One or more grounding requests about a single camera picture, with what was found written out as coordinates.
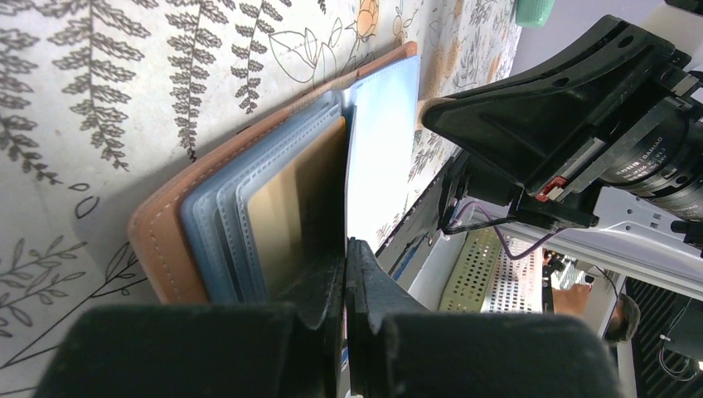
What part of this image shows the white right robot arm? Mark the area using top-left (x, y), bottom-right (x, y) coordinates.
top-left (421, 16), bottom-right (702, 299)

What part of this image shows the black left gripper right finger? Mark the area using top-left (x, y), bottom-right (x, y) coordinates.
top-left (346, 239), bottom-right (623, 397)

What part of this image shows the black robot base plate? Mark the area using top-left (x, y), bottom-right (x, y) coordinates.
top-left (376, 157), bottom-right (456, 275)

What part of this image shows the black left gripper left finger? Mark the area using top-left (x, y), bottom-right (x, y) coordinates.
top-left (35, 255), bottom-right (345, 397)

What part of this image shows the gold credit card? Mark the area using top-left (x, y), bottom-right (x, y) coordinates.
top-left (237, 114), bottom-right (347, 299)

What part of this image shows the perforated metal cable tray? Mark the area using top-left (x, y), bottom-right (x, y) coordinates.
top-left (439, 230), bottom-right (543, 313)

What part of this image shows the floral patterned table mat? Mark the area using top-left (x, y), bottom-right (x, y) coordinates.
top-left (1, 1), bottom-right (521, 397)

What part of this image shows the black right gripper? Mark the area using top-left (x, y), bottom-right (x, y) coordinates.
top-left (422, 16), bottom-right (702, 231)

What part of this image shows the mint green cylindrical tube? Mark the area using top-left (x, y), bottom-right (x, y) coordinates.
top-left (515, 0), bottom-right (555, 28)

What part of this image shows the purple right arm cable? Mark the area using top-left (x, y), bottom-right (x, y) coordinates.
top-left (447, 201), bottom-right (567, 261)

